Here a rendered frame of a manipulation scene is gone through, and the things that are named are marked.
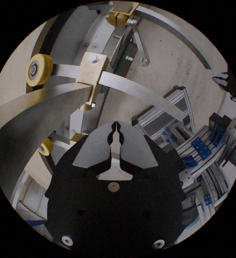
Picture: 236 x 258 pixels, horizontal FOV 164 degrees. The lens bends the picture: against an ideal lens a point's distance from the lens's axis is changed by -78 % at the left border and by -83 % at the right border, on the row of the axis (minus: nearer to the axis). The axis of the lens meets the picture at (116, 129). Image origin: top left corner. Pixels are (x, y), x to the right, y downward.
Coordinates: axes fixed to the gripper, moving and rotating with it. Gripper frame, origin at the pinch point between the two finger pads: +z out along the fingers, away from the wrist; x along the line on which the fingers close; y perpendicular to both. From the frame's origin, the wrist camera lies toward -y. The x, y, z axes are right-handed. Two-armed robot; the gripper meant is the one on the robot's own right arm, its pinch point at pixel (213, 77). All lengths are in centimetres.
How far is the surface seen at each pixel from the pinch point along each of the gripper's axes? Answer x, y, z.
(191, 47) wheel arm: -2.1, -18.0, -1.5
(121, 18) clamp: -9.1, -38.3, -3.9
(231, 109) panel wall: 89, 221, 47
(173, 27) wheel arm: -2.1, -26.4, -3.1
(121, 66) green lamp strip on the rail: -18.8, -34.1, 12.7
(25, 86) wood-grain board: -30, -57, -7
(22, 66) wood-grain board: -25, -61, -7
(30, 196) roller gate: -816, -477, -128
